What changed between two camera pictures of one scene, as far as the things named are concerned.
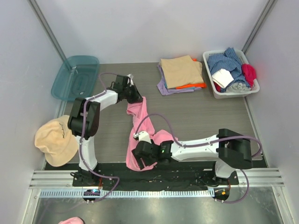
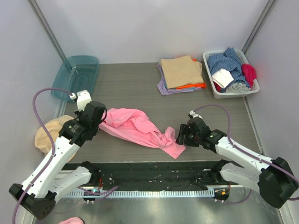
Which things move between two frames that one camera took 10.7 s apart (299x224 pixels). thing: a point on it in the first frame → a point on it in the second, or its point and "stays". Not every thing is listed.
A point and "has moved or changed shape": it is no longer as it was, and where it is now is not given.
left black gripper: [134, 94] → [97, 114]
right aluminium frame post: [269, 6] stays
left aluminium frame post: [47, 26] stays
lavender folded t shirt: [163, 90] stays
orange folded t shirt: [199, 85] stays
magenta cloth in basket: [250, 73] stays
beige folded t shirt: [181, 70] stays
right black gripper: [142, 153] → [184, 134]
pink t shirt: [141, 121] has moved or changed shape
